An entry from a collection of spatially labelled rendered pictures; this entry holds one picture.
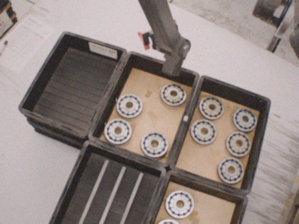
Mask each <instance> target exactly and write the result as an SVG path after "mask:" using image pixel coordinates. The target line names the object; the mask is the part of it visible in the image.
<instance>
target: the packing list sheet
mask: <svg viewBox="0 0 299 224"><path fill-rule="evenodd" d="M55 31H56V29H54V28H53V27H51V26H49V25H48V24H47V23H44V22H43V21H41V20H40V19H38V18H36V17H34V16H33V15H31V14H29V15H28V16H27V17H26V18H24V19H23V20H22V21H21V23H20V24H19V25H17V26H16V28H15V29H14V30H12V32H11V33H9V34H8V35H7V36H6V37H5V38H4V39H3V40H2V41H1V42H0V49H1V48H2V45H3V44H4V42H5V41H6V40H7V41H8V43H7V45H6V47H5V48H4V50H3V53H2V54H1V55H0V64H1V65H4V66H6V67H7V68H9V69H11V70H13V71H15V72H16V73H18V74H19V73H20V72H21V71H22V69H23V68H24V66H25V65H26V64H27V63H28V62H29V61H30V59H31V58H32V57H33V55H34V54H35V53H36V52H37V51H38V49H39V48H40V47H41V45H42V44H44V42H45V41H46V40H47V39H48V38H49V37H50V36H51V35H52V34H53V33H54V32H55Z"/></svg>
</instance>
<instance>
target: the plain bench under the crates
mask: <svg viewBox="0 0 299 224"><path fill-rule="evenodd" d="M168 4H169V7H170V11H171V13H172V16H173V18H174V19H176V22H177V25H178V30H179V32H180V34H181V36H183V37H185V38H187V39H189V40H190V42H191V48H190V51H189V52H188V53H187V57H186V60H184V62H183V65H182V67H184V68H187V69H190V70H193V71H196V72H198V73H199V74H200V76H202V75H206V76H209V77H212V78H215V79H218V80H221V81H224V82H227V83H230V84H233V85H235V86H238V87H241V88H243V89H246V90H249V91H252V92H255V93H258V94H260V95H263V96H266V97H268V98H270V100H271V108H270V112H269V117H268V120H267V125H266V130H265V137H264V141H263V145H262V150H261V154H260V157H259V161H258V164H257V169H256V173H255V177H254V182H253V186H252V188H251V191H250V193H249V194H248V195H246V196H247V198H248V204H247V207H246V211H245V215H244V218H243V221H242V224H278V222H279V219H280V217H281V214H282V212H283V210H284V207H285V205H286V202H287V199H288V197H289V194H290V192H291V189H292V187H293V184H294V181H295V179H296V176H297V173H298V170H299V67H298V66H295V65H294V64H292V63H290V62H288V61H287V60H285V59H284V58H282V57H280V56H278V55H276V54H274V53H272V52H271V51H268V50H267V49H265V48H262V47H261V46H259V45H257V44H255V43H253V42H251V41H249V40H247V39H245V38H243V37H242V36H239V35H238V34H236V33H233V32H231V31H230V30H227V29H225V28H223V27H221V26H219V25H217V24H215V23H213V22H210V21H208V20H207V19H204V18H202V17H200V16H198V15H196V14H194V13H191V12H189V11H188V10H185V9H183V8H181V7H178V6H175V5H173V4H171V3H169V2H168ZM29 14H31V15H33V16H34V17H36V18H38V19H40V20H41V21H43V22H44V23H47V24H48V25H49V26H51V27H53V28H54V29H56V31H55V32H54V33H53V34H52V35H51V36H50V37H49V38H48V39H47V40H46V41H45V42H44V44H42V45H41V47H40V48H39V49H38V51H37V52H36V53H35V54H34V55H33V57H32V58H31V59H30V61H29V62H28V63H27V64H26V65H25V66H24V68H23V69H22V71H21V72H20V73H19V74H18V73H16V72H15V71H13V70H11V69H9V68H7V67H6V66H4V65H1V64H0V224H48V223H49V221H50V219H51V217H52V214H53V211H54V209H55V207H56V206H57V203H58V200H59V198H60V196H61V193H62V191H63V190H64V186H65V185H66V182H67V180H68V178H69V175H70V173H71V171H72V169H73V166H74V164H75V162H76V160H77V157H78V155H79V153H80V150H79V149H76V148H73V147H71V146H68V145H66V144H63V143H61V142H59V141H55V140H53V139H51V138H49V137H47V136H45V135H42V134H40V133H37V132H35V130H34V128H33V127H32V126H31V125H29V124H28V122H27V118H26V117H25V116H24V114H21V112H20V111H18V106H19V104H20V102H21V100H22V98H23V97H24V96H25V93H26V92H27V90H28V88H29V86H30V84H31V83H32V81H33V80H34V78H35V76H36V74H37V73H38V71H39V69H40V68H41V66H42V64H43V62H44V60H45V59H46V57H47V56H48V55H49V53H50V51H51V50H52V48H53V46H54V45H55V43H56V42H57V40H58V39H59V37H60V35H61V33H62V32H63V31H68V32H73V33H76V34H78V35H83V36H85V37H88V38H93V39H96V40H98V41H101V42H102V41H103V42H106V43H109V44H112V45H115V46H118V47H123V48H125V49H126V50H127V53H128V52H129V51H135V52H138V53H141V54H144V55H147V56H149V57H152V58H156V59H159V60H162V61H165V58H164V54H163V53H160V52H158V51H157V50H153V49H152V46H151V45H152V41H151V39H150V38H149V42H150V44H149V46H150V49H148V50H144V47H143V44H142V41H141V40H140V38H139V36H138V34H137V32H138V31H149V30H151V28H150V26H149V24H148V21H147V20H146V17H145V15H144V12H143V9H142V8H141V6H140V4H139V2H138V0H38V1H37V2H36V3H35V4H34V5H33V6H32V7H31V8H30V9H29V10H28V11H27V12H26V13H25V14H24V16H23V17H21V18H20V19H19V21H18V22H17V23H16V24H15V25H14V26H13V27H12V28H11V29H10V30H9V31H8V32H7V33H6V35H5V36H4V37H3V38H2V39H1V40H0V42H1V41H2V40H3V39H4V38H5V37H6V36H7V35H8V34H9V33H11V32H12V30H14V29H15V28H16V26H17V25H19V24H20V23H21V21H22V20H23V19H24V18H26V17H27V16H28V15H29Z"/></svg>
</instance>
